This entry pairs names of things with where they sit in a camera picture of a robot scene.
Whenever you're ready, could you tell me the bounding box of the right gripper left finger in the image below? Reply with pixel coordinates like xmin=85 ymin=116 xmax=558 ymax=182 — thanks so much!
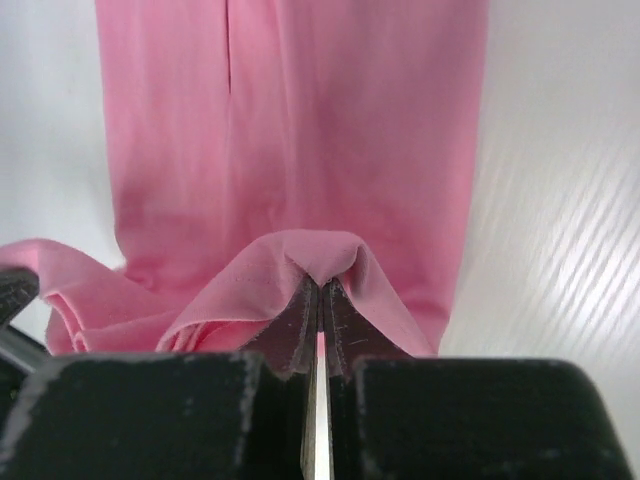
xmin=249 ymin=276 xmax=319 ymax=380

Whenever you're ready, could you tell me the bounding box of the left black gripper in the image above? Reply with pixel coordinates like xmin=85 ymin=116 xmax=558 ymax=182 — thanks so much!
xmin=1 ymin=266 xmax=49 ymax=376

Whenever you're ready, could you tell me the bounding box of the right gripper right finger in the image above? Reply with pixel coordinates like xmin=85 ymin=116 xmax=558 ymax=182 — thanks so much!
xmin=321 ymin=278 xmax=410 ymax=383

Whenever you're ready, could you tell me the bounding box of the pink t shirt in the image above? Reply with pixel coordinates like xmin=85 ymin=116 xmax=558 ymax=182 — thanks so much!
xmin=1 ymin=1 xmax=489 ymax=356

